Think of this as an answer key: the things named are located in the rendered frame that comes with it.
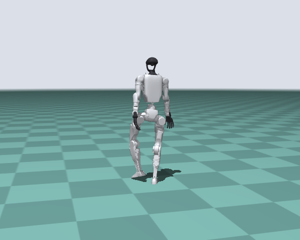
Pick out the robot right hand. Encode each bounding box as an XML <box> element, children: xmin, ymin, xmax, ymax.
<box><xmin>164</xmin><ymin>112</ymin><xmax>174</xmax><ymax>129</ymax></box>

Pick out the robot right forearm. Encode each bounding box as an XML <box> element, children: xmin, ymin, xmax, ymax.
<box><xmin>163</xmin><ymin>95</ymin><xmax>170</xmax><ymax>117</ymax></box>

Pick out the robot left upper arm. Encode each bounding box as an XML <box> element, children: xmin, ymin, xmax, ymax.
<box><xmin>135</xmin><ymin>75</ymin><xmax>144</xmax><ymax>100</ymax></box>

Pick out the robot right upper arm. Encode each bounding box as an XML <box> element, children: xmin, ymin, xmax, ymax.
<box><xmin>162</xmin><ymin>77</ymin><xmax>169</xmax><ymax>101</ymax></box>

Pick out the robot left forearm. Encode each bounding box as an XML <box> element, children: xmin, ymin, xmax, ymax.
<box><xmin>132</xmin><ymin>93</ymin><xmax>140</xmax><ymax>116</ymax></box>

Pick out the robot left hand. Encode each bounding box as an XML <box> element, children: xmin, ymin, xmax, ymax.
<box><xmin>133</xmin><ymin>111</ymin><xmax>141</xmax><ymax>130</ymax></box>

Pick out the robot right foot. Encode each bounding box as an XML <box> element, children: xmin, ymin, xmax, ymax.
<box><xmin>151</xmin><ymin>177</ymin><xmax>159</xmax><ymax>185</ymax></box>

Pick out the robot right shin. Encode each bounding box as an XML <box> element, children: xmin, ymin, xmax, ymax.
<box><xmin>153</xmin><ymin>146</ymin><xmax>161</xmax><ymax>179</ymax></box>

